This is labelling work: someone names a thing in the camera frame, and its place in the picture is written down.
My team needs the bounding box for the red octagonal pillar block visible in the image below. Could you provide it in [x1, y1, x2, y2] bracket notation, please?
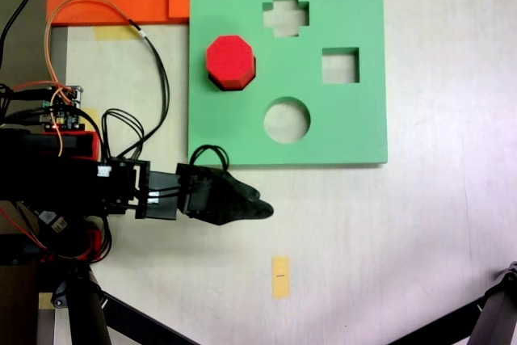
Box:
[204, 34, 258, 92]

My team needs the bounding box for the green shape-hole board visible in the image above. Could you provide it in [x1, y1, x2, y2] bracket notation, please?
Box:
[187, 0, 389, 168]

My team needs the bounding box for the yellow tape marker with line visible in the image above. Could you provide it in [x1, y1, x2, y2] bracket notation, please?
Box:
[271, 255, 292, 301]

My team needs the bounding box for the small yellow tape piece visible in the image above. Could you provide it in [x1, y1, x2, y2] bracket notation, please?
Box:
[82, 108, 101, 132]

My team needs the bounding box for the black power circuit board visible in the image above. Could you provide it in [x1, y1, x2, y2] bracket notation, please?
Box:
[36, 209, 69, 236]

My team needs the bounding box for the black tripod leg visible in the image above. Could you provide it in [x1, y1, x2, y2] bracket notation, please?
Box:
[50, 263, 113, 345]
[468, 260, 517, 345]

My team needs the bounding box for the wide yellow tape strip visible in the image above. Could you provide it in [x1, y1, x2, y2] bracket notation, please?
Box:
[94, 24, 141, 42]

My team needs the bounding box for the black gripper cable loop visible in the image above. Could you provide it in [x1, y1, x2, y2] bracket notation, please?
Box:
[188, 144, 231, 171]

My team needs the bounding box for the black orange base wire bundle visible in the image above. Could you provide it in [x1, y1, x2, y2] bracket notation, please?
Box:
[0, 213, 113, 264]

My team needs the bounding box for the black arm servo cable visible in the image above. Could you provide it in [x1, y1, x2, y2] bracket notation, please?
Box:
[99, 107, 145, 160]

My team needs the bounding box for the long black twin cable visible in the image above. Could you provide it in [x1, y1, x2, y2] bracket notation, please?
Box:
[115, 17, 171, 159]

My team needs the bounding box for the green circuit board with wires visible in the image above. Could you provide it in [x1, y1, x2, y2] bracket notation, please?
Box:
[40, 85, 88, 131]

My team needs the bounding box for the black plug cable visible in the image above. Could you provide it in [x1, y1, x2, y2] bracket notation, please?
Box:
[0, 88, 52, 101]
[0, 108, 49, 124]

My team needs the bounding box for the thin orange wire loop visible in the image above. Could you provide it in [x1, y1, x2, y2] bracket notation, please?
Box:
[43, 0, 141, 98]

